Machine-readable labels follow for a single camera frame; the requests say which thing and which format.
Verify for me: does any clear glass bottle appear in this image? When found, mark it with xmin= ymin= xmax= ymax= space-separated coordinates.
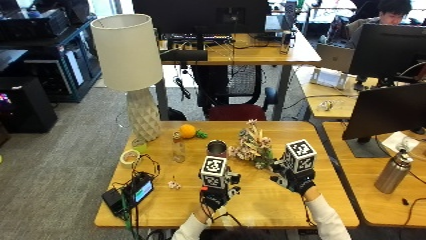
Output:
xmin=170 ymin=131 xmax=188 ymax=164

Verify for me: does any white table lamp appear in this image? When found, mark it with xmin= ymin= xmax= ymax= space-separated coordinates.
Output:
xmin=89 ymin=13 xmax=165 ymax=143

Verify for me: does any red office chair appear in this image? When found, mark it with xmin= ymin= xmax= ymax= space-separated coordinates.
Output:
xmin=206 ymin=87 xmax=278 ymax=122

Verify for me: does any wooden side desk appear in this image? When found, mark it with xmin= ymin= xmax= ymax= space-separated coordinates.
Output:
xmin=293 ymin=64 xmax=379 ymax=121

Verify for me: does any white marker cube glove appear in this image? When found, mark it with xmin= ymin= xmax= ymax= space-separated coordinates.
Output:
xmin=284 ymin=138 xmax=318 ymax=175
xmin=198 ymin=155 xmax=230 ymax=190

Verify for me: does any white paper sheet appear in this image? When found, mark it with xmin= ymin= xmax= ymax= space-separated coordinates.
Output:
xmin=381 ymin=130 xmax=421 ymax=154

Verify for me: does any black shelf unit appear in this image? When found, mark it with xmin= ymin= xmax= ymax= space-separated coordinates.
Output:
xmin=0 ymin=8 xmax=104 ymax=104

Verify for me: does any white marker cube left glove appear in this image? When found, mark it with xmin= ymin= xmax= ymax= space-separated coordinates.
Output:
xmin=198 ymin=155 xmax=230 ymax=190

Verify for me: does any black computer monitor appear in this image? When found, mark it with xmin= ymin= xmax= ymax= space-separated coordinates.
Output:
xmin=130 ymin=0 xmax=272 ymax=51
xmin=341 ymin=82 xmax=426 ymax=159
xmin=347 ymin=23 xmax=426 ymax=92

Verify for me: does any person's left hand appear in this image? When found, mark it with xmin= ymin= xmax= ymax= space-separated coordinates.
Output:
xmin=198 ymin=171 xmax=244 ymax=212

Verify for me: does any person's right hand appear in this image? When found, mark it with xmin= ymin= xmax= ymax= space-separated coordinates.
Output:
xmin=269 ymin=159 xmax=318 ymax=197

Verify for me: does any black glove cable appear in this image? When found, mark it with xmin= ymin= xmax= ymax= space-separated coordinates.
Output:
xmin=198 ymin=186 xmax=245 ymax=228

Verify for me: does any white framed stand device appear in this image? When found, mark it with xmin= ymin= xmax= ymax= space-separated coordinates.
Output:
xmin=309 ymin=67 xmax=350 ymax=90

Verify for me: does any black device with lit screen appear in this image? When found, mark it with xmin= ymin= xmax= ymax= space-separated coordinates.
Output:
xmin=124 ymin=174 xmax=156 ymax=205

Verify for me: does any wooden desk with water bottle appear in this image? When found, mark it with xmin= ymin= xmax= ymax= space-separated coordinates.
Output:
xmin=322 ymin=120 xmax=426 ymax=229

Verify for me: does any steel tumbler cup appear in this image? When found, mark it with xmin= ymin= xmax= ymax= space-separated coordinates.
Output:
xmin=206 ymin=139 xmax=229 ymax=159

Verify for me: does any grey laptop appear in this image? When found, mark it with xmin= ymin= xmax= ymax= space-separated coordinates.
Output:
xmin=315 ymin=43 xmax=357 ymax=74

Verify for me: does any black power box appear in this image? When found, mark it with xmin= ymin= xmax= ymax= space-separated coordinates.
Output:
xmin=100 ymin=188 xmax=130 ymax=217

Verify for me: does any black computer tower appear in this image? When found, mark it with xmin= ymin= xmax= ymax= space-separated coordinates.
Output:
xmin=0 ymin=76 xmax=59 ymax=134

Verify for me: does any dried flower bouquet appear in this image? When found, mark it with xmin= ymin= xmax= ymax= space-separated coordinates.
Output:
xmin=228 ymin=118 xmax=277 ymax=171

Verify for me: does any steel water bottle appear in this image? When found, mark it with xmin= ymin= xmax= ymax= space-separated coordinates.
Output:
xmin=373 ymin=148 xmax=415 ymax=195

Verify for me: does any white tape roll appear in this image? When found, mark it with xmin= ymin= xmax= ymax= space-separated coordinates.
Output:
xmin=118 ymin=148 xmax=142 ymax=167

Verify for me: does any wooden desk with grey legs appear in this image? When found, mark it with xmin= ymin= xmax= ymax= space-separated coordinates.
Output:
xmin=152 ymin=29 xmax=323 ymax=122

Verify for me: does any black and green cable bundle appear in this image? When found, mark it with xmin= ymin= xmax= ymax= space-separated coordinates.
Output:
xmin=109 ymin=153 xmax=162 ymax=240

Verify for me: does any white marker cube right glove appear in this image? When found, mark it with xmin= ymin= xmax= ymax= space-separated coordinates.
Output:
xmin=284 ymin=138 xmax=318 ymax=175

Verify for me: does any black box under desk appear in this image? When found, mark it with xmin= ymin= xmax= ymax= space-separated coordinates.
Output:
xmin=158 ymin=49 xmax=209 ymax=62

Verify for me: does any orange fruit with green leaf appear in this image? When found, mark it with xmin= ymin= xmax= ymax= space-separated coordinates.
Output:
xmin=178 ymin=123 xmax=209 ymax=140

